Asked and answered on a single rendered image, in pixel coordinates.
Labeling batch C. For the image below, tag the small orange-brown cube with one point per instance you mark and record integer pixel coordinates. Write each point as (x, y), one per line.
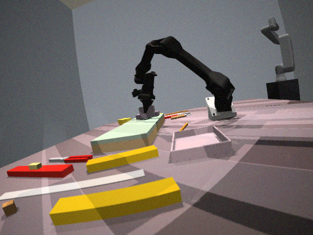
(9, 208)

